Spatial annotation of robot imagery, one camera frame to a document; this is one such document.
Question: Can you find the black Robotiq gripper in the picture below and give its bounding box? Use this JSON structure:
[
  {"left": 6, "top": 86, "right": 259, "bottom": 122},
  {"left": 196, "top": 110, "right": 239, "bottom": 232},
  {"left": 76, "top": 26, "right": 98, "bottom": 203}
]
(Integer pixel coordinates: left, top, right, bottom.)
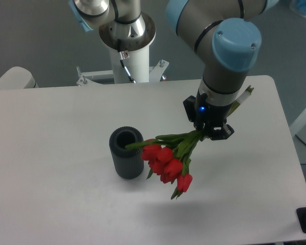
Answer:
[{"left": 183, "top": 90, "right": 235, "bottom": 140}]

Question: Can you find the red tulip bouquet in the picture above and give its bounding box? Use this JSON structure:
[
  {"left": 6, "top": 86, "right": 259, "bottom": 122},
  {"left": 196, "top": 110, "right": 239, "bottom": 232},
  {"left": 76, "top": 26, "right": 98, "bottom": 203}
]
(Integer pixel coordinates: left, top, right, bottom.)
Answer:
[{"left": 126, "top": 129, "right": 204, "bottom": 199}]

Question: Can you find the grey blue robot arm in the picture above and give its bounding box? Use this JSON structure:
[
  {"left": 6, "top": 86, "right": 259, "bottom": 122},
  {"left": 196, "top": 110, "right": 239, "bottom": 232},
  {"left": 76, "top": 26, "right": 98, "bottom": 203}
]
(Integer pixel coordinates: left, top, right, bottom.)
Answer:
[{"left": 68, "top": 1, "right": 275, "bottom": 140}]

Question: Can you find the dark grey ribbed vase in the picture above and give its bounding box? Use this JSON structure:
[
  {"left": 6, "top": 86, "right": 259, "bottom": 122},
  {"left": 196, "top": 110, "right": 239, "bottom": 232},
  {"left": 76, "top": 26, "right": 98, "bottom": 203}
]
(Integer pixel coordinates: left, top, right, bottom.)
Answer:
[{"left": 109, "top": 126, "right": 144, "bottom": 180}]

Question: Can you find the white furniture at right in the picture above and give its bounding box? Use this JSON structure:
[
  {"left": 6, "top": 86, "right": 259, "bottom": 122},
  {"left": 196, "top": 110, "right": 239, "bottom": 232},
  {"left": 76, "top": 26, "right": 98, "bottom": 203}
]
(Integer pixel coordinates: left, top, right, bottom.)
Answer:
[{"left": 289, "top": 108, "right": 306, "bottom": 138}]

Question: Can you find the clear bag with blue items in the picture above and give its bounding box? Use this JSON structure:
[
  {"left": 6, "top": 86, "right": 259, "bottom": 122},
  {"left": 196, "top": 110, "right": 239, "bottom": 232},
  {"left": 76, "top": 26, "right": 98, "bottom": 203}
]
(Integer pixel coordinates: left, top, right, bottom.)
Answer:
[{"left": 290, "top": 0, "right": 306, "bottom": 18}]

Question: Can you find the white rounded furniture piece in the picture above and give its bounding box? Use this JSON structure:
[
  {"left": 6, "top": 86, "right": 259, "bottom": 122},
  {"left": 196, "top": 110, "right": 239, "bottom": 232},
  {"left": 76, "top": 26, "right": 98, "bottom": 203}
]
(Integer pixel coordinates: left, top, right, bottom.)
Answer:
[{"left": 0, "top": 66, "right": 39, "bottom": 90}]

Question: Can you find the black cable on pedestal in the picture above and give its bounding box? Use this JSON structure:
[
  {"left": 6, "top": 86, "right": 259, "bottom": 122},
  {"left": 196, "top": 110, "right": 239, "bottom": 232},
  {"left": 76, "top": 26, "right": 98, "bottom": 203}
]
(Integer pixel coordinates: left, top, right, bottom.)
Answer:
[{"left": 116, "top": 38, "right": 137, "bottom": 84}]

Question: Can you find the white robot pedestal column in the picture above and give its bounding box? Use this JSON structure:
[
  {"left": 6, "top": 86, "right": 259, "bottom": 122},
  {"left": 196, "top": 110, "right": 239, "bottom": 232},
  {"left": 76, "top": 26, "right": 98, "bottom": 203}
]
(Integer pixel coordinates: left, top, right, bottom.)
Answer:
[{"left": 101, "top": 38, "right": 155, "bottom": 84}]

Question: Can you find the white metal base frame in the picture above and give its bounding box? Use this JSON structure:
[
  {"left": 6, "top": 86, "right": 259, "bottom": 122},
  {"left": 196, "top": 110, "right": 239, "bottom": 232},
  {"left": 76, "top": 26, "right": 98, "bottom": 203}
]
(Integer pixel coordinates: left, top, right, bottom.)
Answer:
[{"left": 76, "top": 59, "right": 170, "bottom": 86}]

